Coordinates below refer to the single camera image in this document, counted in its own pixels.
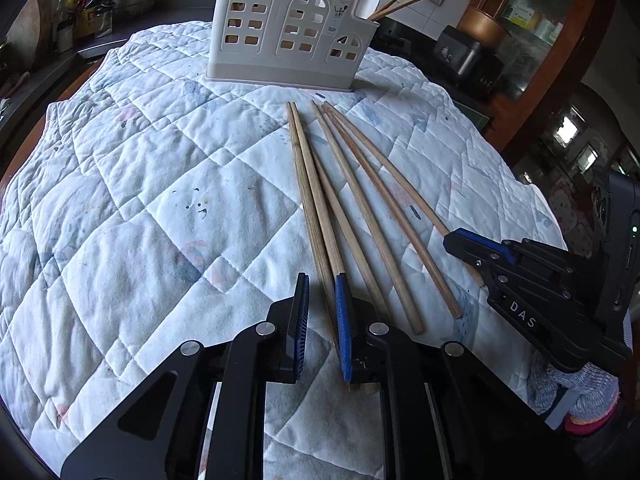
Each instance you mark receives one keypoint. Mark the cardboard boxes behind glass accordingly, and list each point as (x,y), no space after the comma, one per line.
(525,10)

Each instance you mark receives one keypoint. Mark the white quilted blanket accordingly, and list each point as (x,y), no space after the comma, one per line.
(150,210)

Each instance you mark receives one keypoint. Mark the wooden glass-door cabinet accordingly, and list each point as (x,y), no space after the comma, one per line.
(585,10)

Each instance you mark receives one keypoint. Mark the round wooden cutting board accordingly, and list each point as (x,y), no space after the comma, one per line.
(30,30)

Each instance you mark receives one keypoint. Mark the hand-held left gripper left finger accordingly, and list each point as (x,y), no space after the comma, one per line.
(301,330)

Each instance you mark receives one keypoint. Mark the clear glass bottle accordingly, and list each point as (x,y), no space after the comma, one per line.
(61,5)

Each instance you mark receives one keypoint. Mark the black rice cooker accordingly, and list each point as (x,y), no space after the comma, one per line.
(460,60)

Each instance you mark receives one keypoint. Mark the patterned floor mat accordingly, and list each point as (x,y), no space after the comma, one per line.
(570,220)

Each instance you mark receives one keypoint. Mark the white lidded jar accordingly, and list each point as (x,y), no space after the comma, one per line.
(64,37)

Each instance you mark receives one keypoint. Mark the large oil bottle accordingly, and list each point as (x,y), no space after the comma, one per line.
(95,5)

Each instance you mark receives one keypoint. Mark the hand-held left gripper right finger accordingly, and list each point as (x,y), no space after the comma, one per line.
(343,330)

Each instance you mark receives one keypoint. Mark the person's right hand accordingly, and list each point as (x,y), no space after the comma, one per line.
(575,385)

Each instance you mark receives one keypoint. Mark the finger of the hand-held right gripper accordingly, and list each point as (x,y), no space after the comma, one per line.
(507,255)
(520,317)

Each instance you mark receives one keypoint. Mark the white plastic utensil holder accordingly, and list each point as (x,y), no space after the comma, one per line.
(270,67)

